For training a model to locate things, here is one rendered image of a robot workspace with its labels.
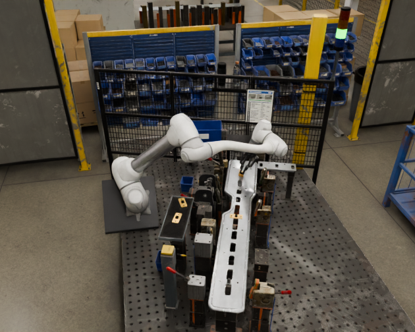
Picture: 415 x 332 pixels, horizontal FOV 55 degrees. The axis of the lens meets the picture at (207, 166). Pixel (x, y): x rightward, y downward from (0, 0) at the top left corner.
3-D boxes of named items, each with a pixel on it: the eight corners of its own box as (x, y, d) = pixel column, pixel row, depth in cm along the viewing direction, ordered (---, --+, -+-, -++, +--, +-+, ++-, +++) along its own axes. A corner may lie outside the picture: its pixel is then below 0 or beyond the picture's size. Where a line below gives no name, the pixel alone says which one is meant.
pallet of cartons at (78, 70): (106, 130, 556) (94, 56, 497) (45, 138, 538) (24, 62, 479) (101, 95, 652) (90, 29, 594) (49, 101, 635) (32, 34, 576)
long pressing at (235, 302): (249, 314, 200) (249, 312, 199) (205, 309, 202) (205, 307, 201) (257, 162, 313) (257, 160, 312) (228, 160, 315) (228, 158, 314)
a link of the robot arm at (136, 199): (131, 217, 285) (128, 213, 264) (120, 193, 289) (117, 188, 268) (151, 207, 289) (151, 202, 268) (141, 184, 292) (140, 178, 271)
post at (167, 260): (176, 309, 235) (173, 257, 210) (164, 308, 236) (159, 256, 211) (179, 299, 241) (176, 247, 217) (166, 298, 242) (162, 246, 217)
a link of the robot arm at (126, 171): (114, 193, 279) (103, 165, 283) (131, 190, 292) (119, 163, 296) (191, 139, 238) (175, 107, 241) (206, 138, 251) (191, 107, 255)
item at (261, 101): (271, 124, 330) (275, 89, 313) (244, 122, 333) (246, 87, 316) (271, 123, 332) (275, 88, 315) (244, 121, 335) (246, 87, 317)
